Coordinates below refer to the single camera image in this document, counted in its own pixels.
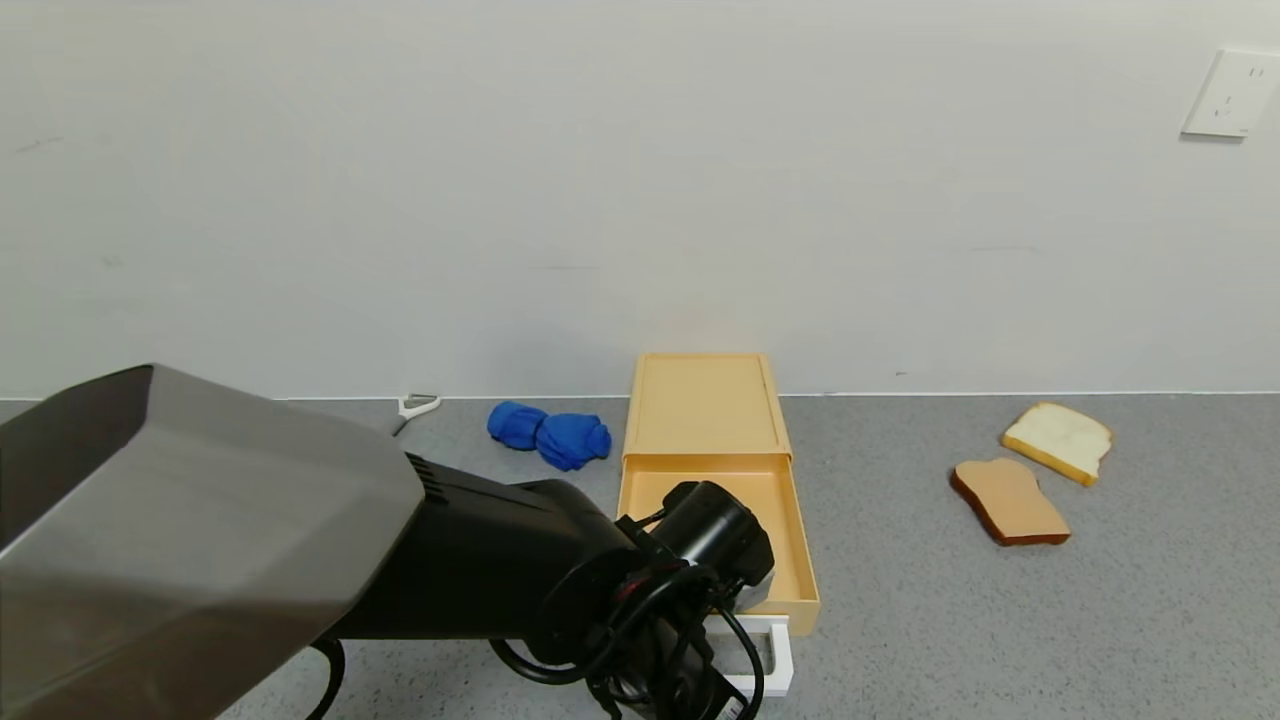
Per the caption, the yellow drawer with white handle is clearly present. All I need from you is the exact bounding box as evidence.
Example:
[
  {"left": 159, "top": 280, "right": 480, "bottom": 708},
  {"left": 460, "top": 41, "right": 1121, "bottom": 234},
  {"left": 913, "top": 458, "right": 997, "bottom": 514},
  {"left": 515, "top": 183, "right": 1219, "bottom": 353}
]
[{"left": 616, "top": 452, "right": 822, "bottom": 699}]

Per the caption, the crumpled blue cloth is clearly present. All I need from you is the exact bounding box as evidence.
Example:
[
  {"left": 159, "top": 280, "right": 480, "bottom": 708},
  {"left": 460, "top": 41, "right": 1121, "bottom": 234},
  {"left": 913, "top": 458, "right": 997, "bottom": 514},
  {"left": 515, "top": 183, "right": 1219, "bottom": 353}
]
[{"left": 486, "top": 400, "right": 613, "bottom": 473}]

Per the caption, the brown toast slice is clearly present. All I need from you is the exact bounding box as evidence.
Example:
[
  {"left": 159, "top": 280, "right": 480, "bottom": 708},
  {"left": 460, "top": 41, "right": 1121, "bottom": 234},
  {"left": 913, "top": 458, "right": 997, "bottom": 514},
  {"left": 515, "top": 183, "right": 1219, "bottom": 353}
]
[{"left": 950, "top": 457, "right": 1072, "bottom": 547}]

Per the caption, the white bread slice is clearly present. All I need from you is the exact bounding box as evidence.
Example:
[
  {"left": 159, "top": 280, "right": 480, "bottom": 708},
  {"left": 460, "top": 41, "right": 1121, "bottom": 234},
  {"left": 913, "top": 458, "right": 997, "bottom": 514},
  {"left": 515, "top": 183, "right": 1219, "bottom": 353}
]
[{"left": 1000, "top": 401, "right": 1114, "bottom": 488}]

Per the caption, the peeler with grey handle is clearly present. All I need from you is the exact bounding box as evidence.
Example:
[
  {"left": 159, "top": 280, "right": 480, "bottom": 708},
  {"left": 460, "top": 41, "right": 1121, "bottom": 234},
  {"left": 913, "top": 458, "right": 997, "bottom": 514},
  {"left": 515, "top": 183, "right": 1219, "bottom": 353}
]
[{"left": 388, "top": 393, "right": 442, "bottom": 437}]

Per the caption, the white wall socket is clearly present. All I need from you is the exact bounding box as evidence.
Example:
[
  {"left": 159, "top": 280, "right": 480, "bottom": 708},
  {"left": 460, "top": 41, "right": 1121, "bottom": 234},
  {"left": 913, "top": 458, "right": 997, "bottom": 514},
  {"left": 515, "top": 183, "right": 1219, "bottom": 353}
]
[{"left": 1180, "top": 47, "right": 1280, "bottom": 139}]

